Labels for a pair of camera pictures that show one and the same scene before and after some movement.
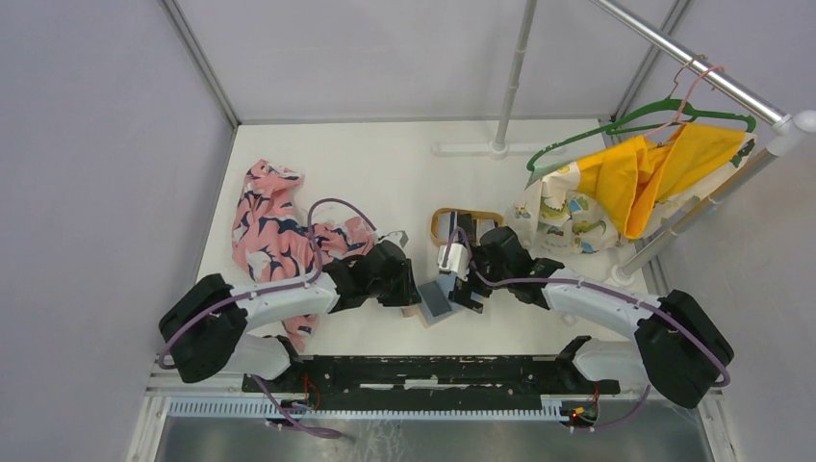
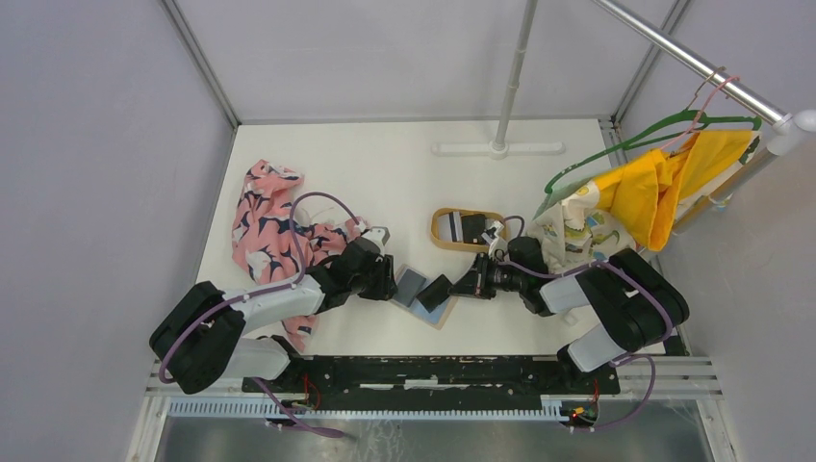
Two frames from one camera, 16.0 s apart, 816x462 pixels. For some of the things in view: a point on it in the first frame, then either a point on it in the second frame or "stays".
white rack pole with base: x=499 y=149 stays
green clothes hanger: x=661 y=113 → x=660 y=141
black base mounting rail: x=507 y=377 stays
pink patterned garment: x=271 y=237 stays
